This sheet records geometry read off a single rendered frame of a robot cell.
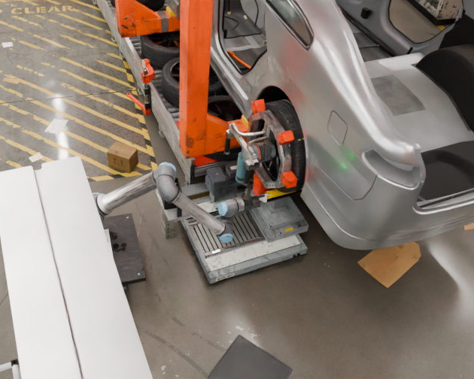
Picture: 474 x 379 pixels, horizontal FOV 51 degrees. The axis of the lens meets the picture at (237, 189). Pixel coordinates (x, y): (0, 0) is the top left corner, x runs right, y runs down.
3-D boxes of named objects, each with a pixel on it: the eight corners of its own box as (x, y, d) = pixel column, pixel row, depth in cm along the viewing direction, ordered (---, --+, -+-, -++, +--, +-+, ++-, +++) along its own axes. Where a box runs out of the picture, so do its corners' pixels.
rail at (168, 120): (199, 178, 425) (200, 159, 410) (189, 180, 422) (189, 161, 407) (123, 37, 577) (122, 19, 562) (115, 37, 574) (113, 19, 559)
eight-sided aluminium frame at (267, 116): (283, 201, 358) (296, 144, 319) (274, 204, 356) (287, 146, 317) (251, 153, 391) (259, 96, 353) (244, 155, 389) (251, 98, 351)
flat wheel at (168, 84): (147, 89, 491) (147, 69, 475) (196, 67, 528) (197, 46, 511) (194, 122, 463) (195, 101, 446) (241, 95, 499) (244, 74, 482)
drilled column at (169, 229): (177, 235, 401) (177, 200, 372) (165, 238, 398) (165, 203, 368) (173, 226, 408) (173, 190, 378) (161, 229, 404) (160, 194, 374)
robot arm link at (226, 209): (217, 210, 348) (217, 200, 341) (233, 206, 352) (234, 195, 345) (222, 219, 342) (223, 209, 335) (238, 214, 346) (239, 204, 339)
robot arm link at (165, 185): (162, 185, 302) (237, 239, 337) (165, 171, 311) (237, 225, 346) (150, 194, 307) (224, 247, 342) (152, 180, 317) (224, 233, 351)
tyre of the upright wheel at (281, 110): (272, 118, 400) (299, 195, 389) (246, 124, 392) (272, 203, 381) (306, 80, 339) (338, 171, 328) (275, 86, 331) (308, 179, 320)
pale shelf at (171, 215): (191, 217, 361) (191, 214, 359) (168, 223, 355) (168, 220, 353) (171, 177, 387) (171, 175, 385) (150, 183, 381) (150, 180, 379)
